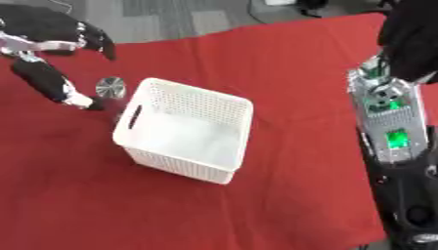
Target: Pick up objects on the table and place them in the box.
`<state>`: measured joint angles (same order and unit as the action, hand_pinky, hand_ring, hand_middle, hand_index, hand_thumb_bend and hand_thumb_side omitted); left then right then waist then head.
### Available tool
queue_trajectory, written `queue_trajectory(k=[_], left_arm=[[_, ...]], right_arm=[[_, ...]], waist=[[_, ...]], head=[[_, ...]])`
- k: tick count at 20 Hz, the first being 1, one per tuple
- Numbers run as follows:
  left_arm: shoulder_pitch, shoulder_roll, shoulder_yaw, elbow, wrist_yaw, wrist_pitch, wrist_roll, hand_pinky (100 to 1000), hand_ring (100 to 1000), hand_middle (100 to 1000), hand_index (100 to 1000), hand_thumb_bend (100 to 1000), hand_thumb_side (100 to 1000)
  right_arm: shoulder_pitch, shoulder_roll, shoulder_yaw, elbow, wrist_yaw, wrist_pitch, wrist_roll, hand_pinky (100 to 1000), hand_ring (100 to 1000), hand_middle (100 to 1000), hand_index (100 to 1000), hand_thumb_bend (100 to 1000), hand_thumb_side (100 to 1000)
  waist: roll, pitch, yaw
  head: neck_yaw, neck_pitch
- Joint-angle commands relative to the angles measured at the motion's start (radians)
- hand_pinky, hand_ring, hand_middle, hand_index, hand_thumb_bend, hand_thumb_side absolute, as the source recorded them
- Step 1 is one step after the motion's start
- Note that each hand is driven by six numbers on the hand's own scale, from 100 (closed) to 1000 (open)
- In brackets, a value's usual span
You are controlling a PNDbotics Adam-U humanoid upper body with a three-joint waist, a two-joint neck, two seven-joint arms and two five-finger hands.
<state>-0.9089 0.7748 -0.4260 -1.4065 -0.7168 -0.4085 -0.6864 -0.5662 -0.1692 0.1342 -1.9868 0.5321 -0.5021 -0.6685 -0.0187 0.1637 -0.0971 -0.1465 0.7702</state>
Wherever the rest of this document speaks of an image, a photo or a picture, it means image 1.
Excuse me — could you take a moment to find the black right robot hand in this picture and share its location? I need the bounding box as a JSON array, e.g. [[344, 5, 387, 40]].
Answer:
[[376, 0, 438, 85]]

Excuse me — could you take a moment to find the white perforated plastic basket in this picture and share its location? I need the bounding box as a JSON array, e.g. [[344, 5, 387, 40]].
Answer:
[[110, 77, 255, 186]]

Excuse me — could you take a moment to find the white cable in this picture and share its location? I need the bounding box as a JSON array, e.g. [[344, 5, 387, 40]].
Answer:
[[48, 0, 75, 15]]

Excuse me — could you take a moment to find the black cable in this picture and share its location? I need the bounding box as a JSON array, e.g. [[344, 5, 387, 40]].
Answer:
[[244, 0, 271, 25]]

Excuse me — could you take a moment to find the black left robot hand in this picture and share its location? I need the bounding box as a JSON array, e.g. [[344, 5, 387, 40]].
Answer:
[[0, 3, 118, 111]]

